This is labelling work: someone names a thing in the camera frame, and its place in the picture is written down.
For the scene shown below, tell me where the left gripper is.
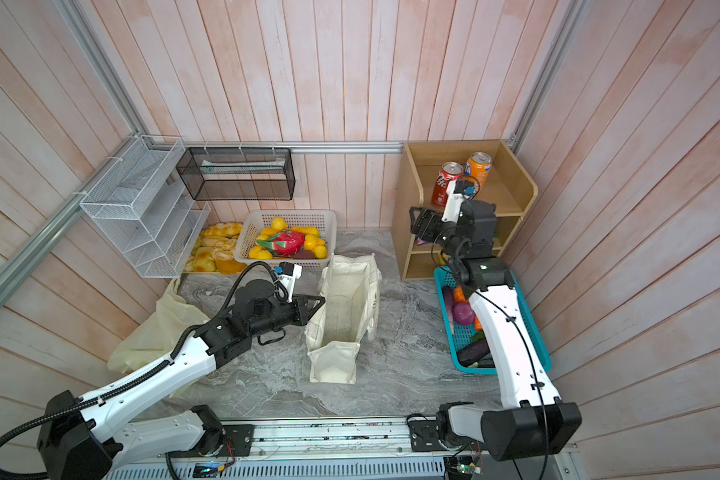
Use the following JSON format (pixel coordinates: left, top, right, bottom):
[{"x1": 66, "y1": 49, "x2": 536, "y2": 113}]
[{"x1": 250, "y1": 293, "x2": 326, "y2": 336}]

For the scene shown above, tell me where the canvas tote bag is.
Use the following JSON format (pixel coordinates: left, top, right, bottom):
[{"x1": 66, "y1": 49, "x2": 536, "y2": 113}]
[{"x1": 305, "y1": 254, "x2": 382, "y2": 384}]

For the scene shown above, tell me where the red soda can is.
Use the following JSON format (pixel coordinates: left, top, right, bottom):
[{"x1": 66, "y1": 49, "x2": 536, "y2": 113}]
[{"x1": 431, "y1": 162, "x2": 464, "y2": 207}]

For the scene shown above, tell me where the purple onion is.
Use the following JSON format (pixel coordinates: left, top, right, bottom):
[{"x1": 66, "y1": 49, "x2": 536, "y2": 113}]
[{"x1": 452, "y1": 302, "x2": 476, "y2": 326}]

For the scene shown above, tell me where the yellow plastic bag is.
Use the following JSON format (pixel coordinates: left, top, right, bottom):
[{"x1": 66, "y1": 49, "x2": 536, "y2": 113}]
[{"x1": 107, "y1": 279, "x2": 209, "y2": 374}]

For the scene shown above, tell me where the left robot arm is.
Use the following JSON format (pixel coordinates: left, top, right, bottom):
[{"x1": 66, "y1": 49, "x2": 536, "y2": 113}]
[{"x1": 0, "y1": 279, "x2": 325, "y2": 479}]

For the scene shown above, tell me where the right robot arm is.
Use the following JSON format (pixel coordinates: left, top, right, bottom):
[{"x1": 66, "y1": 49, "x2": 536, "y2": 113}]
[{"x1": 409, "y1": 200, "x2": 582, "y2": 461}]

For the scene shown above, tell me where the long thin eggplant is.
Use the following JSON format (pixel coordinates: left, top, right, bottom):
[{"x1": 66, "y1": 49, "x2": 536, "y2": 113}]
[{"x1": 442, "y1": 285, "x2": 454, "y2": 333}]

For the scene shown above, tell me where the dragon fruit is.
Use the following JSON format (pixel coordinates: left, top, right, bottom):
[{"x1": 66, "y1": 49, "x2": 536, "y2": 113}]
[{"x1": 256, "y1": 230, "x2": 305, "y2": 257}]

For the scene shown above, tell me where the white plastic basket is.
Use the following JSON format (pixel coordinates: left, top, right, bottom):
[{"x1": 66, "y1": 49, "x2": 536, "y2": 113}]
[{"x1": 234, "y1": 210, "x2": 337, "y2": 270}]

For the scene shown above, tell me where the orange pumpkin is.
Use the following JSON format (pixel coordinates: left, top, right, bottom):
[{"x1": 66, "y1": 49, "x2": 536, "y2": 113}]
[{"x1": 453, "y1": 286, "x2": 468, "y2": 303}]

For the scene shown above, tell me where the orange soda can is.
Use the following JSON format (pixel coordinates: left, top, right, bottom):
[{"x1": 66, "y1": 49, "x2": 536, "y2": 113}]
[{"x1": 464, "y1": 151, "x2": 493, "y2": 187}]

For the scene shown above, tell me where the wooden shelf unit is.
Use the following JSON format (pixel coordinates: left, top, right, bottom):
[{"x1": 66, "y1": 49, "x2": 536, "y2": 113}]
[{"x1": 391, "y1": 139, "x2": 539, "y2": 282}]

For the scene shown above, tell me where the purple eggplant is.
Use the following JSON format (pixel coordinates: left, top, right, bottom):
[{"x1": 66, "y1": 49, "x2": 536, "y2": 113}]
[{"x1": 457, "y1": 338, "x2": 491, "y2": 367}]

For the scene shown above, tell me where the teal plastic basket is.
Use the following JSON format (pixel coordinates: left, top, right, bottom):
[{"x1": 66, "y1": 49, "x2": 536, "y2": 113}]
[{"x1": 434, "y1": 266, "x2": 552, "y2": 375}]

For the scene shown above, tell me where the black mesh basket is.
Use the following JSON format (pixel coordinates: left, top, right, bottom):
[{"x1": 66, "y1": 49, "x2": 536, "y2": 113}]
[{"x1": 177, "y1": 146, "x2": 296, "y2": 201}]

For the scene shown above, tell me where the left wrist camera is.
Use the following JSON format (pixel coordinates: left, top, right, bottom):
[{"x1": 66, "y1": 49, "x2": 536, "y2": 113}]
[{"x1": 274, "y1": 262, "x2": 302, "y2": 303}]

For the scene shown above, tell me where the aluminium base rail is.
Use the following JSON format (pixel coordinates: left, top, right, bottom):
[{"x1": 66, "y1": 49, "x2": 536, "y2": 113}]
[{"x1": 105, "y1": 415, "x2": 589, "y2": 479}]

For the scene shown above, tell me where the white wire rack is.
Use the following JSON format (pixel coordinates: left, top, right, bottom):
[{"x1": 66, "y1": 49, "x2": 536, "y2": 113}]
[{"x1": 80, "y1": 135, "x2": 210, "y2": 279}]

